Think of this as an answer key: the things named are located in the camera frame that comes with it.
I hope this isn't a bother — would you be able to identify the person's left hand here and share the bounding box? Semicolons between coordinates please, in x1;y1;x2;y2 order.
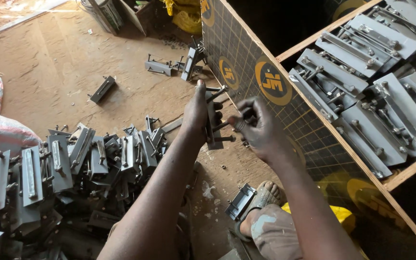
180;79;224;144

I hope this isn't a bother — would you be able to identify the person's right hand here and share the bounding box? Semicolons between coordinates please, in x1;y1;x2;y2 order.
227;97;298;164

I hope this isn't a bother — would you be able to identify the grey metal bracket with bolts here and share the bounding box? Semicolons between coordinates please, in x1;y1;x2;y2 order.
204;85;237;151

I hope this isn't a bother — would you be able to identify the person's foot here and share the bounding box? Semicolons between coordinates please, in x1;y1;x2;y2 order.
240;181;285;238

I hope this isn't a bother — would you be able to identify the grey sandal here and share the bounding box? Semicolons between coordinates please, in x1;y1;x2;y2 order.
234;185;284;242

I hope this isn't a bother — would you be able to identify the wooden box with grid panel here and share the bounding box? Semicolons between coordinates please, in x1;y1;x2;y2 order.
200;0;416;260

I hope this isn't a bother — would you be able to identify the person's grey trouser leg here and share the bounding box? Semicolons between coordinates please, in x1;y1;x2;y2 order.
251;204;304;260

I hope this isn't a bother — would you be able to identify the yellow woven sack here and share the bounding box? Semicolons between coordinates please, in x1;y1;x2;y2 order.
162;0;203;35

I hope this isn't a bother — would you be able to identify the boxed heap of grey brackets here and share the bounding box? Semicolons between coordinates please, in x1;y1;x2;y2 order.
289;0;416;180

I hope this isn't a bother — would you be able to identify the yellow plastic bag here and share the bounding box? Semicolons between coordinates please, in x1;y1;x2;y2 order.
281;202;356;233

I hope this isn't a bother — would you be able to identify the brown cardboard piece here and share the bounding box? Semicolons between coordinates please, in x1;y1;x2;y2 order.
118;0;154;37

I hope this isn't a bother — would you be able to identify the pile of grey metal brackets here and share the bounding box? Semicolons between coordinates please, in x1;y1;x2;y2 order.
0;115;170;260

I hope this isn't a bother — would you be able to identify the single grey metal bracket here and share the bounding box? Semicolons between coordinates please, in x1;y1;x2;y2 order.
181;36;207;82
144;54;175;77
225;183;258;221
88;75;117;104

